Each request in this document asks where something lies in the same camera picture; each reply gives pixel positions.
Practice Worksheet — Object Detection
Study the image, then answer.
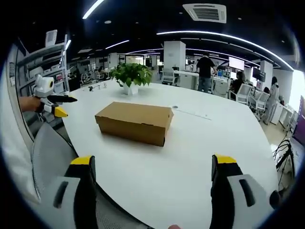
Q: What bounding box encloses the long ceiling strip light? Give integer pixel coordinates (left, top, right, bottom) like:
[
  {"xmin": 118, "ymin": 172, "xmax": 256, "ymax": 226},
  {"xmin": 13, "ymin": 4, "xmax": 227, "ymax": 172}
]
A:
[{"xmin": 156, "ymin": 30, "xmax": 294, "ymax": 70}]

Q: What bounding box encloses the white box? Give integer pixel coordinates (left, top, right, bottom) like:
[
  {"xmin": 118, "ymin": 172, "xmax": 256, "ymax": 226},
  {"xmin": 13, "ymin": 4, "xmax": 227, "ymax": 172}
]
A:
[{"xmin": 45, "ymin": 29, "xmax": 58, "ymax": 47}]

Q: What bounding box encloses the short ceiling strip light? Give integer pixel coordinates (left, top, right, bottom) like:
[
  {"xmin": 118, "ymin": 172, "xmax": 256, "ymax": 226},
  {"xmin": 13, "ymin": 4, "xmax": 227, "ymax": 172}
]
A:
[
  {"xmin": 82, "ymin": 0, "xmax": 106, "ymax": 20},
  {"xmin": 104, "ymin": 39, "xmax": 130, "ymax": 50}
]

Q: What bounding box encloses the wall monitor screen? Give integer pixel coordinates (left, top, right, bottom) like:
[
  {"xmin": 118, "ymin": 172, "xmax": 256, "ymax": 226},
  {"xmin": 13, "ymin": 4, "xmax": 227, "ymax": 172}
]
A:
[
  {"xmin": 228, "ymin": 56, "xmax": 245, "ymax": 71},
  {"xmin": 252, "ymin": 67, "xmax": 266, "ymax": 82}
]

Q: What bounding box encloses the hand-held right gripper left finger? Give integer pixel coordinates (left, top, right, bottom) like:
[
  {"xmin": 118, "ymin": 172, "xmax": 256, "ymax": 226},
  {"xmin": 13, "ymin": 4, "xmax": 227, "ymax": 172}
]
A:
[{"xmin": 44, "ymin": 155, "xmax": 98, "ymax": 229}]

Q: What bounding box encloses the white office chair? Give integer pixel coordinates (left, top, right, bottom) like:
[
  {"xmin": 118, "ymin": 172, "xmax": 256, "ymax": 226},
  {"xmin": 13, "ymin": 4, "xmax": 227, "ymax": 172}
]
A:
[
  {"xmin": 235, "ymin": 83, "xmax": 253, "ymax": 104},
  {"xmin": 162, "ymin": 68, "xmax": 179, "ymax": 86},
  {"xmin": 251, "ymin": 91, "xmax": 271, "ymax": 114}
]

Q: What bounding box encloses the green potted plant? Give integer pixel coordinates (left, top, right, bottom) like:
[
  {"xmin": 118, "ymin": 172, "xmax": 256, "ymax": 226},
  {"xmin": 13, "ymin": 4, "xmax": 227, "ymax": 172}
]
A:
[{"xmin": 109, "ymin": 62, "xmax": 153, "ymax": 96}]

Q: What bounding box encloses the white square column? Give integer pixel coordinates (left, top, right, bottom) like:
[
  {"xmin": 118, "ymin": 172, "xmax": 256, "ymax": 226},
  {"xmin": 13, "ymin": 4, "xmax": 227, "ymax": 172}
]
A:
[{"xmin": 163, "ymin": 41, "xmax": 186, "ymax": 72}]

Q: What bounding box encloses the brown cardboard shoe box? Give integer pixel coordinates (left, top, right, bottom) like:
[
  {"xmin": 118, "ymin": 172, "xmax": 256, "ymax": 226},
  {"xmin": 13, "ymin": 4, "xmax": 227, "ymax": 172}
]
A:
[{"xmin": 94, "ymin": 101, "xmax": 174, "ymax": 147}]

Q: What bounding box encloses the person's white clothing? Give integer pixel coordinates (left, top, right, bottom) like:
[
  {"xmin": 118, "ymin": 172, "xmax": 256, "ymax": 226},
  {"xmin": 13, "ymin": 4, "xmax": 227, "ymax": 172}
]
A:
[{"xmin": 0, "ymin": 71, "xmax": 41, "ymax": 205}]

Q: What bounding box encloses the ceiling air conditioner vent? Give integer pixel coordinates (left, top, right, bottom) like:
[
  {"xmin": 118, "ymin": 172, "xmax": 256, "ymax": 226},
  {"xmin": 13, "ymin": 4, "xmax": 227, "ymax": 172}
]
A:
[{"xmin": 183, "ymin": 3, "xmax": 227, "ymax": 24}]

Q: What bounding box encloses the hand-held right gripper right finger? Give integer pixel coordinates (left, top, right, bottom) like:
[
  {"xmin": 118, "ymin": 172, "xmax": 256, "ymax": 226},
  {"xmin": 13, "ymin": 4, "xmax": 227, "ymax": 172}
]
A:
[{"xmin": 209, "ymin": 154, "xmax": 275, "ymax": 229}]

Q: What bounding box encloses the grey mesh office chair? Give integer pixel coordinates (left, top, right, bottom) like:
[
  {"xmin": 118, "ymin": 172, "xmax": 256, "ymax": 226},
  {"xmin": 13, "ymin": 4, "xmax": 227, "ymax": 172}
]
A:
[{"xmin": 30, "ymin": 123, "xmax": 150, "ymax": 229}]

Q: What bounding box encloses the grey metal shelving rack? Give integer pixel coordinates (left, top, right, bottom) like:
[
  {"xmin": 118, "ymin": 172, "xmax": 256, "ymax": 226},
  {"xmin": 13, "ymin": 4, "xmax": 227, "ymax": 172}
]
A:
[{"xmin": 16, "ymin": 34, "xmax": 70, "ymax": 96}]

